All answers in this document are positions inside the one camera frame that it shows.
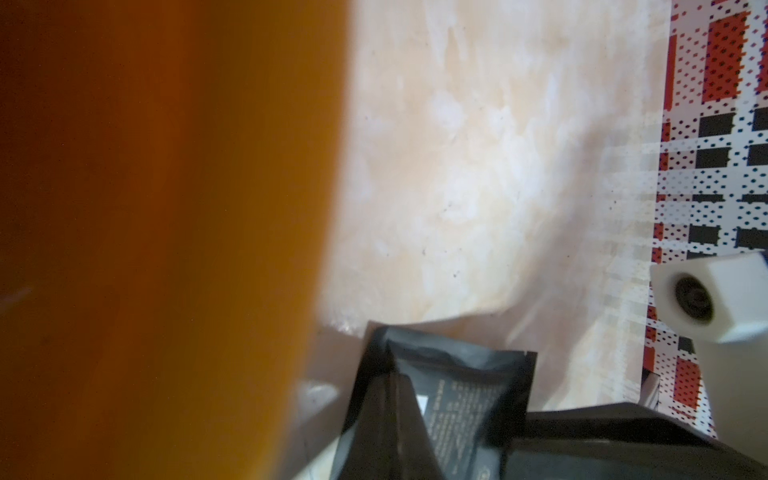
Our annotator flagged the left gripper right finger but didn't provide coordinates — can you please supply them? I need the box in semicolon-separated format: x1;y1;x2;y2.
501;403;767;479

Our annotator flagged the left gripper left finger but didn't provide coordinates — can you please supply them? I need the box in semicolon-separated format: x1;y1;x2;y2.
338;373;443;479

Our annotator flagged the black tea bag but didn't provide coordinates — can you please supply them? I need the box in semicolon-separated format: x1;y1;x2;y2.
330;326;536;479

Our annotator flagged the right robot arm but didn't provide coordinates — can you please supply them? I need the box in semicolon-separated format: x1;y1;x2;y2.
650;251;767;463

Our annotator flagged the yellow plastic storage box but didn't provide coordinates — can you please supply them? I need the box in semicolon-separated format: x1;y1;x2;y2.
1;1;350;479

